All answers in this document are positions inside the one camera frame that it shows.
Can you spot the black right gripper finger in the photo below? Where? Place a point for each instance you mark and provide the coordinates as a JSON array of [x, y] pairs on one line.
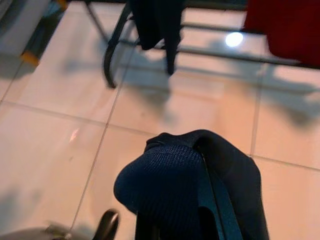
[[220, 212]]

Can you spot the dark navy mesh shirt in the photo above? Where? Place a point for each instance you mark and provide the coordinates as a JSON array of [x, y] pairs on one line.
[[162, 180]]

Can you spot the black metal clothes rack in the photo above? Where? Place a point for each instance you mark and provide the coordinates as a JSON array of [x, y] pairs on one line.
[[108, 62]]

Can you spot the red t-shirt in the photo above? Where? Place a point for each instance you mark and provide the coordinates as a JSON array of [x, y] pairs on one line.
[[287, 25]]

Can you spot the navy polo shirt with logo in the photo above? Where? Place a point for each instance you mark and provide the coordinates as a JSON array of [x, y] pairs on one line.
[[150, 25]]

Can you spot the grey board with yellow corners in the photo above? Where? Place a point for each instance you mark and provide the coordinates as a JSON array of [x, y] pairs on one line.
[[42, 32]]

